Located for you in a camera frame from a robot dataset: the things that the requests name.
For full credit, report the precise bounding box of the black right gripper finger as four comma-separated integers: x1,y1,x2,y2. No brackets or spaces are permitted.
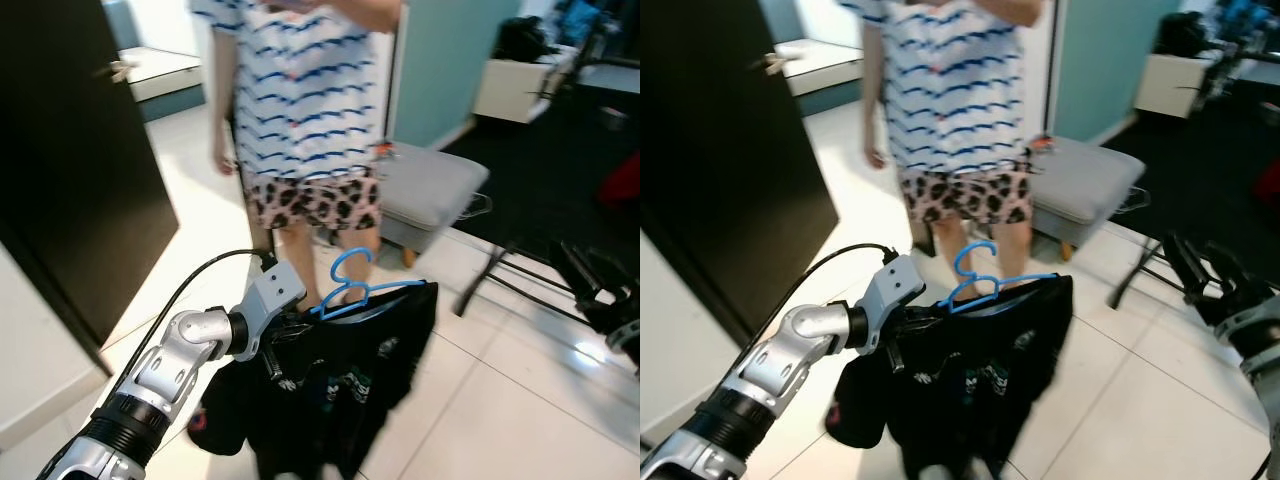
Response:
1205,245,1251,299
597,250,638,301
556,238,603,301
1162,233,1209,301

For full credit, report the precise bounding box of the black printed T-shirt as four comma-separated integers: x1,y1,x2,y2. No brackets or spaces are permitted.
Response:
188,283,441,480
825,275,1076,480

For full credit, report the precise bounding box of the blue plastic clothes hanger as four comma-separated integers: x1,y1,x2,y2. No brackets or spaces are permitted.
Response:
935,240,1061,316
308,247,439,323

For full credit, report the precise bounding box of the black clothes rack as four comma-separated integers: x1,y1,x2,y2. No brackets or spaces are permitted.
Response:
455,235,641,331
1108,235,1201,311

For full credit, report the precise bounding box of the red object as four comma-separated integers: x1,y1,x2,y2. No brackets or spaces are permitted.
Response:
598,150,641,211

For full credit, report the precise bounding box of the black floor rug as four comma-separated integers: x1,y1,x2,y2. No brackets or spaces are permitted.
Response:
1100,80,1280,261
440,60,641,271

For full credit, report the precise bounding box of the grey ottoman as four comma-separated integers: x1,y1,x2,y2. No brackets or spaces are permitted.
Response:
375,140,491,266
1030,135,1148,261

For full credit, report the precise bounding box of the black door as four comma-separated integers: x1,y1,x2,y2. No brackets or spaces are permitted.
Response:
640,0,841,346
0,0,181,349

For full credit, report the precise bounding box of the white cabinet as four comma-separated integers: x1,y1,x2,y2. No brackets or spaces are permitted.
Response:
472,55,561,126
1133,50,1216,119

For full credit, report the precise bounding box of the black bag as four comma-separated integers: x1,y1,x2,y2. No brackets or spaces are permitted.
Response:
495,15,556,61
1155,10,1216,56

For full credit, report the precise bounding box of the person in striped shirt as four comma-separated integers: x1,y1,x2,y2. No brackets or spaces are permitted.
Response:
840,0,1046,291
190,0,406,306

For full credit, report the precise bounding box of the white mattress bed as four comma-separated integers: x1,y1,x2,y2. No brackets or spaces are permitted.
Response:
115,45,206,123
775,38,866,116

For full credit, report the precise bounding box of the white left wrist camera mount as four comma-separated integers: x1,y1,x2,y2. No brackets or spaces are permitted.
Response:
235,262,308,361
860,255,926,351

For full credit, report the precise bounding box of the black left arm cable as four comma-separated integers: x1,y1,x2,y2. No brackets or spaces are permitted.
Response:
738,243,901,381
135,248,279,401

